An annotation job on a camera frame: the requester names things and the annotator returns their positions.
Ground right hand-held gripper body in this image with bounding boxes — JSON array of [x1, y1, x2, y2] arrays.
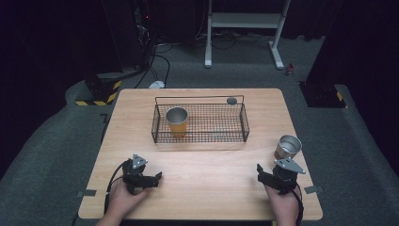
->
[[268, 157, 307, 196]]

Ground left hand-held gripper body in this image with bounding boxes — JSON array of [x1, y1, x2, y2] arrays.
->
[[122, 153, 154, 196]]

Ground silver metal cup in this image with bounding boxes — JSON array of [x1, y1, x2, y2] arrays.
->
[[274, 135, 303, 161]]

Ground orange metal cup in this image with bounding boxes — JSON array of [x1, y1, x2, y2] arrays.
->
[[165, 106, 189, 139]]

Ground black wire basket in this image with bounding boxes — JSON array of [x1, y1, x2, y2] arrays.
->
[[151, 94, 250, 144]]

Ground person's right hand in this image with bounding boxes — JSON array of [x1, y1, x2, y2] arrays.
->
[[264, 184, 300, 221]]

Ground person's left hand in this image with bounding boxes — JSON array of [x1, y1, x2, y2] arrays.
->
[[107, 179, 151, 220]]

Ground grey tape piece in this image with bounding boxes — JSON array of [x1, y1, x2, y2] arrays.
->
[[304, 186, 326, 195], [76, 189, 98, 198]]

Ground black yellow striped base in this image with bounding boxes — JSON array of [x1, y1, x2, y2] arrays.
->
[[299, 81, 348, 109], [74, 73, 122, 106]]

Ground dark equipment rack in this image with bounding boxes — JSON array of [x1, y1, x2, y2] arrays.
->
[[130, 0, 159, 71]]

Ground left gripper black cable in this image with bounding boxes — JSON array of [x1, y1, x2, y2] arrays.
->
[[104, 159, 130, 215]]

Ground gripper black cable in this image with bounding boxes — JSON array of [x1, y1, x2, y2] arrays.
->
[[104, 159, 130, 215], [291, 183, 305, 226]]

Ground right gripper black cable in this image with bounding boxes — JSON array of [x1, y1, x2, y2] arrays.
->
[[291, 183, 305, 226]]

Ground black floor cables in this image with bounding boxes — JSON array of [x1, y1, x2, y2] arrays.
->
[[134, 40, 174, 89]]

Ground white metal stand frame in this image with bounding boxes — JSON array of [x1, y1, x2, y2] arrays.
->
[[204, 0, 292, 71]]

